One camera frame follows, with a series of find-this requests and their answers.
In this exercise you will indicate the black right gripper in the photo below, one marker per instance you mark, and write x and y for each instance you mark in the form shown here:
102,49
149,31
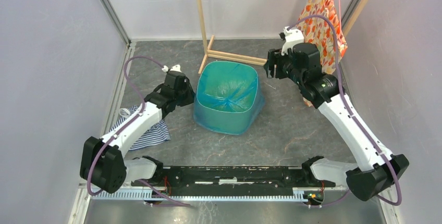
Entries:
271,60

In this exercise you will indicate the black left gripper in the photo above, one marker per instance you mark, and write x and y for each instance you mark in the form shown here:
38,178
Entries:
191,94

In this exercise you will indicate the green plastic trash bin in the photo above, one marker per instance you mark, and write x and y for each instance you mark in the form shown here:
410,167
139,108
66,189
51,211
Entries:
226,98

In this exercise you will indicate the blue plastic trash bag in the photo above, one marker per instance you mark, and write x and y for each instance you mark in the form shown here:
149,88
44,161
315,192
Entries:
224,94

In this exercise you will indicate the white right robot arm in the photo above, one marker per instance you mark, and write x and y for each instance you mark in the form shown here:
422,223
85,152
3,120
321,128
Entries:
376,168

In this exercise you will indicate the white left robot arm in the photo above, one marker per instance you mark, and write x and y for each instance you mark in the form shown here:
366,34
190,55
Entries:
103,163

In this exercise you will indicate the floral orange cloth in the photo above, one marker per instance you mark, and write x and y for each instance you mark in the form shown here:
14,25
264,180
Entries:
318,32

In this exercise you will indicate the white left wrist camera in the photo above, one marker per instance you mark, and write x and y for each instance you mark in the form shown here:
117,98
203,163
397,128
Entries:
175,68

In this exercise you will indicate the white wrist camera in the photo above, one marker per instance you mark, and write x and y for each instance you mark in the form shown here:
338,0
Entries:
175,68
291,37

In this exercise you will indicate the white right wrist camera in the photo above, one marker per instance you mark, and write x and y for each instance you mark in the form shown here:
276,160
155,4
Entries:
291,37

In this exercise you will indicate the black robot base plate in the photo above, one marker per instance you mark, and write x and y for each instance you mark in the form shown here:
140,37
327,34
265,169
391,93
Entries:
235,180

